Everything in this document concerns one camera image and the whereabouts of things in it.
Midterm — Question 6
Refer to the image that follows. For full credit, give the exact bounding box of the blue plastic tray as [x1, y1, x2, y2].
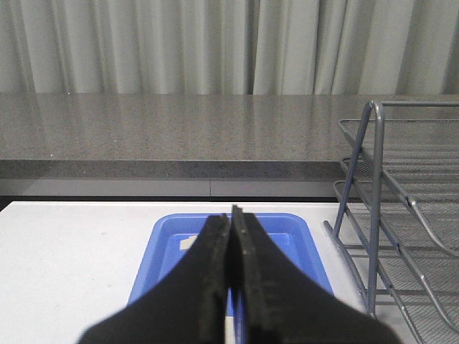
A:
[128, 213, 333, 343]

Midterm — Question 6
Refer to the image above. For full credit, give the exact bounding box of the white pleated curtain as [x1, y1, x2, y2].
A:
[1, 1, 458, 95]

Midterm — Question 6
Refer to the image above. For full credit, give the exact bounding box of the grey stone counter ledge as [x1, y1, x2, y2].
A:
[0, 92, 459, 180]

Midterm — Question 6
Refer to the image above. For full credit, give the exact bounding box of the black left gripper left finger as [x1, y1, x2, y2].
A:
[79, 215, 230, 343]

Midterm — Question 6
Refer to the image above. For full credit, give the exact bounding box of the grey metal rack frame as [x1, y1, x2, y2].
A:
[323, 100, 459, 344]

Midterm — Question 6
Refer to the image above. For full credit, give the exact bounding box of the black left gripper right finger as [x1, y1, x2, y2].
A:
[231, 206, 399, 343]

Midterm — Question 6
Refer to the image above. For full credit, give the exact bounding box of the silver mesh tray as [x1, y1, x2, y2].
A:
[337, 118, 459, 257]
[333, 158, 458, 332]
[332, 180, 459, 344]

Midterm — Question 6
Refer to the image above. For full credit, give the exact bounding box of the small white component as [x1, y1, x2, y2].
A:
[179, 235, 197, 251]

